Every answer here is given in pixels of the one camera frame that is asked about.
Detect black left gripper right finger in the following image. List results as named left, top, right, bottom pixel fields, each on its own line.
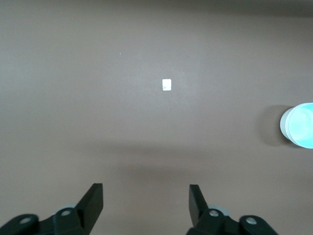
left=187, top=184, right=278, bottom=235

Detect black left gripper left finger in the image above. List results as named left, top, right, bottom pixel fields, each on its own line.
left=0, top=183, right=104, bottom=235

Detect small tape piece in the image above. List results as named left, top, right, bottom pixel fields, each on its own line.
left=161, top=78, right=172, bottom=92

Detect blue bowl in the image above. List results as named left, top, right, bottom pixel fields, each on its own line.
left=286, top=102, right=313, bottom=149

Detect brown table cover sheet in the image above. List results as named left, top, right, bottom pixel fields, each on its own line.
left=0, top=0, right=313, bottom=235

